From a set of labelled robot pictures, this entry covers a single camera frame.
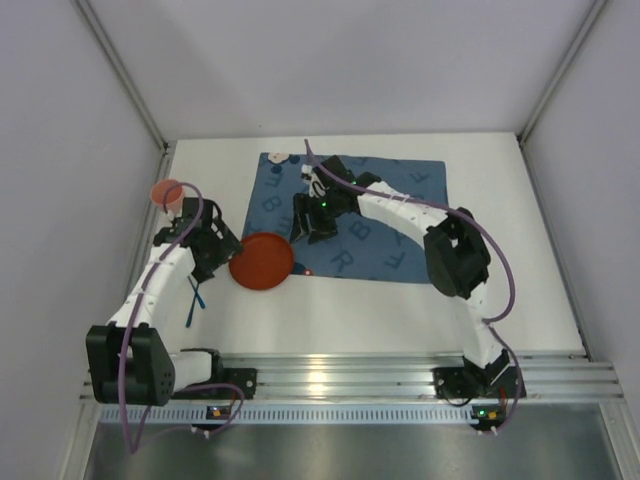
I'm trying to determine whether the red round plate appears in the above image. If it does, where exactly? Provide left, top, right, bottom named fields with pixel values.
left=229, top=232, right=295, bottom=291

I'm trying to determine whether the blue letter-print placemat cloth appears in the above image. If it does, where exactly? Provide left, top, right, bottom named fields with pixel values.
left=243, top=152, right=448, bottom=284

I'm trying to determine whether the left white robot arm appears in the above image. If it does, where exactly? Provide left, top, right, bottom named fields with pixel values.
left=86, top=197, right=242, bottom=406

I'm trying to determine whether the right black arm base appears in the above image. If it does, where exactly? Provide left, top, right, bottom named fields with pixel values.
left=432, top=366, right=526, bottom=401

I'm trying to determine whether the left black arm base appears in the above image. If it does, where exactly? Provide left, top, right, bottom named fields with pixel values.
left=210, top=368, right=258, bottom=400

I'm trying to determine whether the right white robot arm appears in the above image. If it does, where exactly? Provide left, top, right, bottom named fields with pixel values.
left=290, top=153, right=509, bottom=398

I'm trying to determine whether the pink plastic cup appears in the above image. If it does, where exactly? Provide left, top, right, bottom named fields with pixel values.
left=150, top=179, right=185, bottom=215

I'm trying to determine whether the blue plastic fork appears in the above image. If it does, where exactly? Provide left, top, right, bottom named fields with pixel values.
left=188, top=276, right=206, bottom=309

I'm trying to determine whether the blue plastic spoon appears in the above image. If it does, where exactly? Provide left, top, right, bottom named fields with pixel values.
left=185, top=293, right=196, bottom=328

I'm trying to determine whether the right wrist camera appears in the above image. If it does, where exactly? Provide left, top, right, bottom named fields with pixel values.
left=301, top=164, right=326, bottom=198

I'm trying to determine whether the perforated cable tray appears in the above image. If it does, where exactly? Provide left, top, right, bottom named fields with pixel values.
left=127, top=402, right=506, bottom=426

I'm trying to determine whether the left aluminium frame post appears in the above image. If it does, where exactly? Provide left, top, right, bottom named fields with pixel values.
left=71, top=0, right=169, bottom=154

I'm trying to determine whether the aluminium frame post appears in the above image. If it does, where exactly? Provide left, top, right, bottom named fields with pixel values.
left=516, top=0, right=611, bottom=148
left=71, top=0, right=169, bottom=154

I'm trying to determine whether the aluminium mounting rail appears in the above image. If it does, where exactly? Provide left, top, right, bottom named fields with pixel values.
left=223, top=353, right=624, bottom=403

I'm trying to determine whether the right aluminium frame post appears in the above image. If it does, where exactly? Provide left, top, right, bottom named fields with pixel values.
left=516, top=0, right=611, bottom=148

